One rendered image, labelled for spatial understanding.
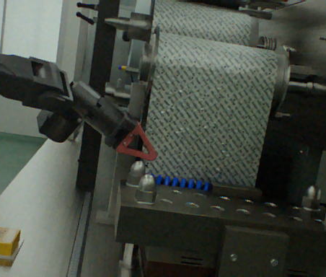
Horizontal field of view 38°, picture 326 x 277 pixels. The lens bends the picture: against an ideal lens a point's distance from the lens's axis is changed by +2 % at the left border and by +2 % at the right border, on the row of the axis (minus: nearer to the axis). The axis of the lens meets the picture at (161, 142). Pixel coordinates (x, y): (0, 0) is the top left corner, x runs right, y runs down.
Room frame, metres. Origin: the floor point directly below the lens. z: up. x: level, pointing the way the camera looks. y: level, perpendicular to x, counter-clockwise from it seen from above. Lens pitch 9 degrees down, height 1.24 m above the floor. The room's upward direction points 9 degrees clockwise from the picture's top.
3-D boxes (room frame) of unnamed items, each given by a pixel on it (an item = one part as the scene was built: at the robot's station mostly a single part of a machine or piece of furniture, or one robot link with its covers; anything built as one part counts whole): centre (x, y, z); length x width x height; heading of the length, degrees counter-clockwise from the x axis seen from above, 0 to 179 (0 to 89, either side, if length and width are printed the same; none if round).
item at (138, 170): (0.82, 0.03, 1.05); 0.04 x 0.04 x 0.04
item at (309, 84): (0.98, -0.25, 1.25); 0.07 x 0.04 x 0.04; 97
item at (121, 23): (1.18, 0.16, 1.33); 0.06 x 0.03 x 0.03; 97
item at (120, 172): (0.98, 0.09, 1.05); 0.06 x 0.05 x 0.31; 97
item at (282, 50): (0.98, -0.21, 1.25); 0.15 x 0.01 x 0.15; 7
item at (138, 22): (1.19, 0.10, 1.33); 0.06 x 0.06 x 0.06; 7
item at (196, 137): (0.90, -0.08, 1.11); 0.23 x 0.01 x 0.18; 97
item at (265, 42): (1.23, -0.22, 1.33); 0.07 x 0.07 x 0.07; 7
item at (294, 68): (0.98, -0.25, 1.28); 0.06 x 0.05 x 0.02; 97
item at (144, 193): (0.72, 0.01, 1.05); 0.04 x 0.04 x 0.04
